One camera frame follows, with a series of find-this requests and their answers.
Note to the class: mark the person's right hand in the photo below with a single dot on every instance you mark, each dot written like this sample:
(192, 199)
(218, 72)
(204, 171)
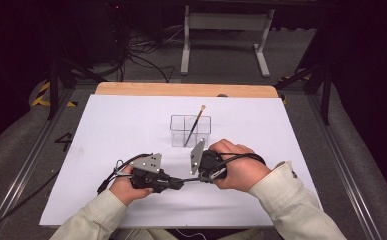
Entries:
(244, 170)

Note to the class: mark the yellow black hazard tape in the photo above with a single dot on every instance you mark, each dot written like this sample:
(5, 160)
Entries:
(41, 98)
(302, 76)

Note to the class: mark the person's left hand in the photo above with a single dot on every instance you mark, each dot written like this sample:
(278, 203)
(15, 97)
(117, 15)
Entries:
(122, 188)

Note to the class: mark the white desk frame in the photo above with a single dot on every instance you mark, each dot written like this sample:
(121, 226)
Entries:
(227, 21)

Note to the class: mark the aluminium floor rail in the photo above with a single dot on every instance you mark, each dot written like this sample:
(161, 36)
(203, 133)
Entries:
(344, 166)
(24, 166)

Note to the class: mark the clear acrylic organizer box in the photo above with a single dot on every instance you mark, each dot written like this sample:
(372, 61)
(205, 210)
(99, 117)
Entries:
(177, 133)

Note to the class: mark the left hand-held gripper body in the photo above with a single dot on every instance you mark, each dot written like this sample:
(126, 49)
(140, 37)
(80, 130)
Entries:
(147, 176)

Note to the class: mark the white table sheet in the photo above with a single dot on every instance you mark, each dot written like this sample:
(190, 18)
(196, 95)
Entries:
(121, 126)

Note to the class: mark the black tripod stand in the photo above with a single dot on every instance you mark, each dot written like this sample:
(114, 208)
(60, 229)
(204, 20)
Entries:
(326, 96)
(52, 86)

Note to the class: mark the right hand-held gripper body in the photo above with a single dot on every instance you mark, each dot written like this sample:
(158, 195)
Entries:
(211, 163)

